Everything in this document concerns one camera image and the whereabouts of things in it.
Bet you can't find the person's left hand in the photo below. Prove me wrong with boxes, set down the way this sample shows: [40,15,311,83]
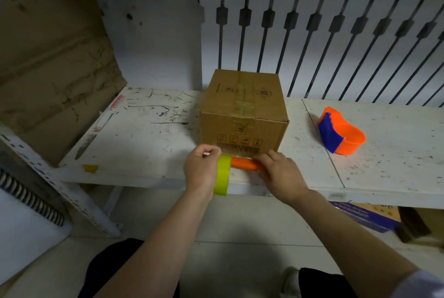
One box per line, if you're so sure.
[183,144,222,196]

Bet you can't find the person's right hand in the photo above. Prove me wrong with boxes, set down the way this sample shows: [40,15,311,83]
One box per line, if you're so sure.
[252,150,310,206]

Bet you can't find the orange tape dispenser handle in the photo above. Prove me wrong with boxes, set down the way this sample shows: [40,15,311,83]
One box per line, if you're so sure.
[230,156,266,172]

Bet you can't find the yellow-green tape roll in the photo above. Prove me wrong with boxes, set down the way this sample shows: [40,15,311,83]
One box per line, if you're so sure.
[213,154,232,196]

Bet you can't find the person's left forearm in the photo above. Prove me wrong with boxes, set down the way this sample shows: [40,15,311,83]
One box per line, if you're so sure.
[93,188,216,298]

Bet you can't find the person's right forearm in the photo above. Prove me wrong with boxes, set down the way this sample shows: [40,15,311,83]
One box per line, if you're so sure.
[287,189,422,298]

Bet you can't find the brown cardboard box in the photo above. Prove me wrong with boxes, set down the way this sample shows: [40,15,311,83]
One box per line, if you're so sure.
[199,69,290,160]

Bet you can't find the orange and blue tape dispenser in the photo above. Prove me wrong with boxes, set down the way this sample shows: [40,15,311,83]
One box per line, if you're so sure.
[318,106,366,155]

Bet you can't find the blue and brown carton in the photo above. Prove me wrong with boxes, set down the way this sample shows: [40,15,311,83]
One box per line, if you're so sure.
[330,201,404,233]

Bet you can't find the person's white shoe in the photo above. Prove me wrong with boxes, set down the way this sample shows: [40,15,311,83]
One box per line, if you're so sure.
[282,267,301,298]

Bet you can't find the white slatted radiator cover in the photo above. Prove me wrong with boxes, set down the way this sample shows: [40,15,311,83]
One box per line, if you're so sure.
[198,0,444,107]

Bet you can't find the person's dark trousers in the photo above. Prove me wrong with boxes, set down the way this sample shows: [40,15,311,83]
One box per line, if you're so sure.
[78,238,358,298]

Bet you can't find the large flattened cardboard sheet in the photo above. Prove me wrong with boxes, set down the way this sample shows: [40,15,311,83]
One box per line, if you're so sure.
[0,0,127,166]

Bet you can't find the black coiled spring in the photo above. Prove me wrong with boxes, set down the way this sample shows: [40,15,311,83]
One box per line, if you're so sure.
[0,169,66,227]

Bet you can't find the white board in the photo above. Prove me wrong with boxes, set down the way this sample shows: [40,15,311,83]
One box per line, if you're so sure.
[0,188,73,286]

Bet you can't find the white metal shelf bracket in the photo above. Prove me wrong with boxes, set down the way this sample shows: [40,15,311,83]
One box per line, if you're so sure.
[0,124,123,237]

